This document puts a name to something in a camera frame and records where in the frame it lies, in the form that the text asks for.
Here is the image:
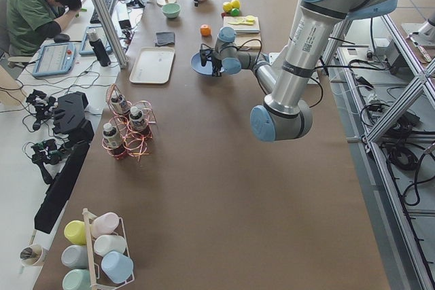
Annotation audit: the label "grey folded cloth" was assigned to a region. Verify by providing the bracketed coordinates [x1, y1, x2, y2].
[154, 31, 175, 47]

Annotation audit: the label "blue plastic plate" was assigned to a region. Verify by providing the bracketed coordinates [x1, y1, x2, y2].
[190, 52, 224, 76]

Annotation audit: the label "blue teach pendant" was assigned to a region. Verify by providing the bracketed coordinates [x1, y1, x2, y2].
[32, 42, 75, 77]
[79, 25, 112, 56]

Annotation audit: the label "sliced lemon pieces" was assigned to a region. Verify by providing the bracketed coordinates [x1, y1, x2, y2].
[228, 16, 256, 26]

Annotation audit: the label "black spare gripper parts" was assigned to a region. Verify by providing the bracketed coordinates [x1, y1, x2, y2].
[26, 89, 57, 131]

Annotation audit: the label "black computer mouse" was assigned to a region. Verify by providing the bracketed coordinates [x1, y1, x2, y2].
[53, 33, 70, 43]

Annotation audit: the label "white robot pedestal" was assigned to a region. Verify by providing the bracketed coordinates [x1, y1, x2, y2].
[268, 0, 327, 85]

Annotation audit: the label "white wire cup rack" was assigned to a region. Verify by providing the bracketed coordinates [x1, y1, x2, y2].
[81, 207, 136, 287]

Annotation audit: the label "grey plastic cup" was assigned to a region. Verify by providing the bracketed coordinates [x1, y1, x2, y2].
[61, 244, 88, 269]

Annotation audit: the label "dark drink bottle front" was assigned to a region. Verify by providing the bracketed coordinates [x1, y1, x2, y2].
[103, 122, 123, 149]

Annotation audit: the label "pale green plastic cup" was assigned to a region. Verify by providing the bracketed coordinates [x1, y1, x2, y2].
[62, 269, 91, 290]

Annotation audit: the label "copper wire bottle holder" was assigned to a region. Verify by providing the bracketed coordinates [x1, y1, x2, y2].
[102, 84, 156, 160]

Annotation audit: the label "black keyboard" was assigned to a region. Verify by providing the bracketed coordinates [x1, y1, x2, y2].
[90, 0, 118, 24]

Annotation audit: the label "beige plastic tray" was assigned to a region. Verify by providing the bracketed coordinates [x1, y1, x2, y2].
[129, 47, 175, 85]

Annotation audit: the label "wooden cutting board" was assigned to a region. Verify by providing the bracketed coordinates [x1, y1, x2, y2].
[223, 16, 261, 48]

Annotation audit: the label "dark drink bottle middle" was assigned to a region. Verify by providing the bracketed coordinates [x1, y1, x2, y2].
[129, 106, 147, 132]

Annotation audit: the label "aluminium frame post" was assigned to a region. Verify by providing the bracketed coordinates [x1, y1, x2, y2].
[92, 0, 128, 69]

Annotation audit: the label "yellow lemon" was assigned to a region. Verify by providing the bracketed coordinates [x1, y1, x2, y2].
[222, 2, 233, 13]
[230, 0, 241, 9]

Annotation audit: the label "seated person in green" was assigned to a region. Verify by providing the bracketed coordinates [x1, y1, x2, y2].
[6, 0, 82, 56]

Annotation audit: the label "dark drink bottle back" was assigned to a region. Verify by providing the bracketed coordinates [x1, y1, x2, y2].
[110, 93, 130, 115]

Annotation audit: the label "orange fruit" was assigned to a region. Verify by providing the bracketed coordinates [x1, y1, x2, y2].
[200, 24, 212, 37]

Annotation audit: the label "black handled knife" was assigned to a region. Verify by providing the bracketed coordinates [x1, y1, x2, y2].
[234, 29, 260, 35]

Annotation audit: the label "green lime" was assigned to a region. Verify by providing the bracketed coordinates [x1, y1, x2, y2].
[230, 8, 240, 17]

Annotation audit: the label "yellow plastic cup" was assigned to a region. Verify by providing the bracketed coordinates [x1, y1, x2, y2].
[64, 220, 86, 245]

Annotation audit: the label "white plastic cup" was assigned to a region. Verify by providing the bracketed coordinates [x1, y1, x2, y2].
[94, 234, 126, 257]

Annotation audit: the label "light blue plastic cup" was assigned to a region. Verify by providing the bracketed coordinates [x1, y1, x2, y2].
[101, 251, 134, 284]

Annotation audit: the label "pink plastic cup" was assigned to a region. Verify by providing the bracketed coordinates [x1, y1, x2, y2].
[90, 212, 119, 238]

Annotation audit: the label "black thermos bottle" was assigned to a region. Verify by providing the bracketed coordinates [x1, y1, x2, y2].
[86, 29, 111, 67]

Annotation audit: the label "green ceramic bowl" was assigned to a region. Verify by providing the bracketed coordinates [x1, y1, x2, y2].
[162, 3, 181, 19]

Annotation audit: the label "dark drink bottle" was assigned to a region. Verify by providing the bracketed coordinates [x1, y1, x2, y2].
[103, 122, 123, 149]
[129, 106, 147, 132]
[110, 93, 130, 115]

